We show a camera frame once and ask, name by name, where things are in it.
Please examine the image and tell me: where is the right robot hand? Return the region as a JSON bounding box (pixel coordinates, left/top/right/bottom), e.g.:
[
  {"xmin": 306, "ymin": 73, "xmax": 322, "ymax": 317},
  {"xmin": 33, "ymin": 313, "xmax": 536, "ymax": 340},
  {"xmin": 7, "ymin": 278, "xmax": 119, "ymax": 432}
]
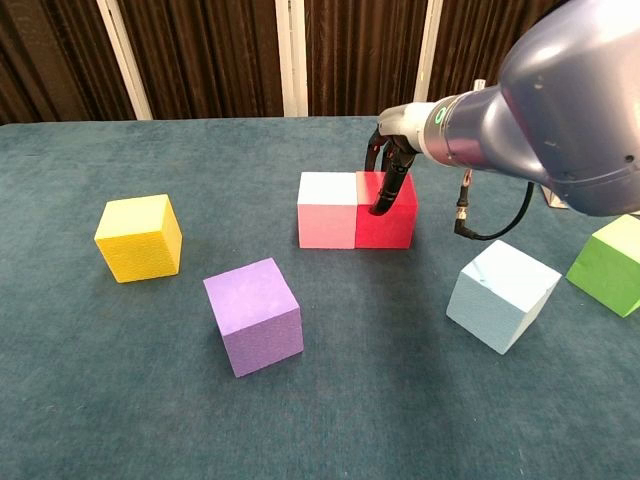
[{"xmin": 362, "ymin": 102, "xmax": 434, "ymax": 217}]

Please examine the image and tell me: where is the red foam cube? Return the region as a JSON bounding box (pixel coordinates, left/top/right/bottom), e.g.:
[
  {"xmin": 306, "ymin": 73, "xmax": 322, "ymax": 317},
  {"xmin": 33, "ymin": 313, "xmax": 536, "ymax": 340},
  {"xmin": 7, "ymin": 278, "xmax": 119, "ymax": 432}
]
[{"xmin": 354, "ymin": 170, "xmax": 419, "ymax": 250}]

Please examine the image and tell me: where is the green foam cube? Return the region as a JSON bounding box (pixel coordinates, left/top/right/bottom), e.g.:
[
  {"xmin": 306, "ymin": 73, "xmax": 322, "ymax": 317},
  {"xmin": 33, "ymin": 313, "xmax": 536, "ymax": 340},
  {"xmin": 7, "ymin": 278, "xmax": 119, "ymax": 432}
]
[{"xmin": 565, "ymin": 213, "xmax": 640, "ymax": 319}]

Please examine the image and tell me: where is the yellow foam cube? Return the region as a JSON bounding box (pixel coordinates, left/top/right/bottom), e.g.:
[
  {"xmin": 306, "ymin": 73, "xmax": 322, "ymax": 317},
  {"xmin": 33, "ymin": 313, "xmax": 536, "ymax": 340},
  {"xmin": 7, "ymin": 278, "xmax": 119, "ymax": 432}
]
[{"xmin": 93, "ymin": 193, "xmax": 184, "ymax": 284}]

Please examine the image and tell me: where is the pink foam cube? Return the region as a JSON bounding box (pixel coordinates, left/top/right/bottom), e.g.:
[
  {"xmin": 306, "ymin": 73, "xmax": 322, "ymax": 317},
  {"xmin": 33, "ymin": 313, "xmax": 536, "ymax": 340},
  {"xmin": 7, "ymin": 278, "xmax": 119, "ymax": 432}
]
[{"xmin": 296, "ymin": 171, "xmax": 359, "ymax": 250}]

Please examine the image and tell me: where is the light blue foam cube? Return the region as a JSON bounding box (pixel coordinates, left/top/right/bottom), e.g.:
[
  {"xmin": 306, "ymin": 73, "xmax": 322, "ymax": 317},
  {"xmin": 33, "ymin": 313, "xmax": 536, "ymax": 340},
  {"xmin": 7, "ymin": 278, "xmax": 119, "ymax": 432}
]
[{"xmin": 445, "ymin": 239, "xmax": 563, "ymax": 356}]

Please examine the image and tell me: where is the dark brown curtain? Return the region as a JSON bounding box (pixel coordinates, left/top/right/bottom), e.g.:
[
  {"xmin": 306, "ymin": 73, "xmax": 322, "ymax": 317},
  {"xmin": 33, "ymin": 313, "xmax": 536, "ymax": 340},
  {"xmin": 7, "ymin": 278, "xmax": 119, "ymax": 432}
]
[{"xmin": 0, "ymin": 0, "xmax": 571, "ymax": 126}]

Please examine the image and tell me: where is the purple foam cube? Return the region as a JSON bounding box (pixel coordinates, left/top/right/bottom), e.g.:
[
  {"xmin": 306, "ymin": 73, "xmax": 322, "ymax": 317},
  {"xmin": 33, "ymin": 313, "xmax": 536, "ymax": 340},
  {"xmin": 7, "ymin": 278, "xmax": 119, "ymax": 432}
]
[{"xmin": 202, "ymin": 257, "xmax": 305, "ymax": 378}]

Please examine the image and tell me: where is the teal felt table cover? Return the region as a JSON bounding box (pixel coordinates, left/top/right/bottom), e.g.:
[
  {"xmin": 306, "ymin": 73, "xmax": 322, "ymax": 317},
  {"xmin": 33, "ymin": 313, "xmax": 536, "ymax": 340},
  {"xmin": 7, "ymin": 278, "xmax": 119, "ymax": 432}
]
[{"xmin": 0, "ymin": 113, "xmax": 640, "ymax": 480}]

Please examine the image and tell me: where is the white frame post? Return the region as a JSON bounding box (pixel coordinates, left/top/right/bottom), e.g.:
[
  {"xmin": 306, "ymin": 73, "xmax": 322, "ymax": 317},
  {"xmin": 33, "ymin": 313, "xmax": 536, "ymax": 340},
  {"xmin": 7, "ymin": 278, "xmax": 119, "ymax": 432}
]
[
  {"xmin": 410, "ymin": 0, "xmax": 444, "ymax": 117},
  {"xmin": 95, "ymin": 0, "xmax": 154, "ymax": 121},
  {"xmin": 274, "ymin": 0, "xmax": 310, "ymax": 118}
]

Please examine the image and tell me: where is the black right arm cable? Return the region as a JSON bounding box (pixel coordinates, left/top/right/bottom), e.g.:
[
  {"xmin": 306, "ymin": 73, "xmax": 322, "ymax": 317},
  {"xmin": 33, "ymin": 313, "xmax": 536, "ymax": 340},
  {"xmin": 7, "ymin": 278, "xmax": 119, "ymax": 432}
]
[{"xmin": 453, "ymin": 168, "xmax": 535, "ymax": 242}]

